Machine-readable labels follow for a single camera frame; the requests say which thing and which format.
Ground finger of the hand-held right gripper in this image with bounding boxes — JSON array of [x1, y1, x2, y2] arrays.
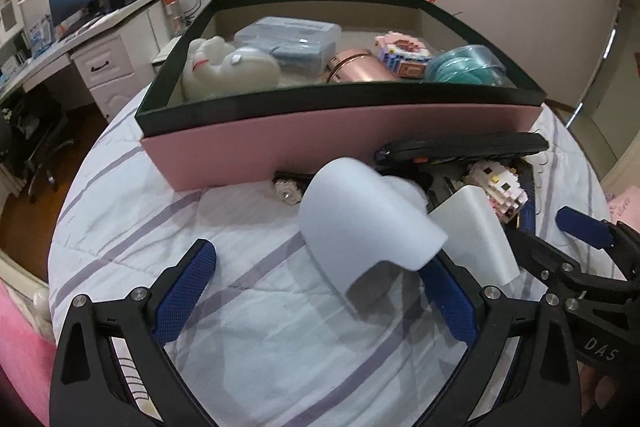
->
[[502, 227, 583, 303], [556, 206, 640, 280]]

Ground white power adapter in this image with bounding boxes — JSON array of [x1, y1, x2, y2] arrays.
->
[[429, 185, 521, 286]]

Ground white door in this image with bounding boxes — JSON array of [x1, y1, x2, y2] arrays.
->
[[567, 0, 631, 128]]

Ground jewelled wristwatch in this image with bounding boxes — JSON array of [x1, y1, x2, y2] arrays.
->
[[272, 172, 321, 206]]

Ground white figurine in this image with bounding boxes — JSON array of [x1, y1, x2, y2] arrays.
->
[[181, 35, 236, 102]]

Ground white glass-door cabinet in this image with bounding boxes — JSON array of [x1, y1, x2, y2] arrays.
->
[[0, 0, 23, 32]]

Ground black office chair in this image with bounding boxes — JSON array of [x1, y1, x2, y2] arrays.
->
[[0, 92, 76, 202]]

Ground white low side table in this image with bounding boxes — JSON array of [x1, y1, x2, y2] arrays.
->
[[150, 34, 183, 65]]

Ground striped white quilt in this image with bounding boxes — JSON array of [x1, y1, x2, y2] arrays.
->
[[47, 97, 626, 427]]

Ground clear plastic storage box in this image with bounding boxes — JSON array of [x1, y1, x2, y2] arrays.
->
[[234, 17, 343, 75]]

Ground black remote control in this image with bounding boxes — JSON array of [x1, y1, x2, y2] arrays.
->
[[374, 132, 550, 168]]

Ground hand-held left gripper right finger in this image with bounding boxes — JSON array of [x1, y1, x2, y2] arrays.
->
[[420, 254, 583, 427]]

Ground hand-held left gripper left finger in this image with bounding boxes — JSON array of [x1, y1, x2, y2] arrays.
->
[[49, 238, 217, 427]]

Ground white translucent plastic cover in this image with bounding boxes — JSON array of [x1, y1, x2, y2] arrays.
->
[[297, 157, 448, 300]]

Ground teal round box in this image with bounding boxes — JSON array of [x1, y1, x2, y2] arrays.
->
[[424, 44, 513, 88]]

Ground white desk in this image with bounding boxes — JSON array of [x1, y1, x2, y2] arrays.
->
[[0, 0, 171, 122]]

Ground pink white block toy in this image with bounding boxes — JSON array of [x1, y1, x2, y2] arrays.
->
[[462, 158, 528, 223]]

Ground white bedpost knob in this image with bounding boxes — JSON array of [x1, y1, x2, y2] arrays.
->
[[32, 286, 51, 323]]

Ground pink blanket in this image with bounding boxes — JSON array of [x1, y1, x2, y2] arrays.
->
[[0, 279, 58, 427]]

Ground pink metal cup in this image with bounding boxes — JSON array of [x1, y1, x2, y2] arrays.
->
[[325, 48, 401, 84]]

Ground pink block cube toy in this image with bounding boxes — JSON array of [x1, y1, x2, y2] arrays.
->
[[375, 32, 433, 80]]

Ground pink box with dark rim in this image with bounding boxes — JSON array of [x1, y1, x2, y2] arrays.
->
[[135, 0, 548, 192]]

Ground orange-capped bottle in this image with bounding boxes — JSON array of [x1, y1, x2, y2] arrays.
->
[[161, 0, 185, 35]]

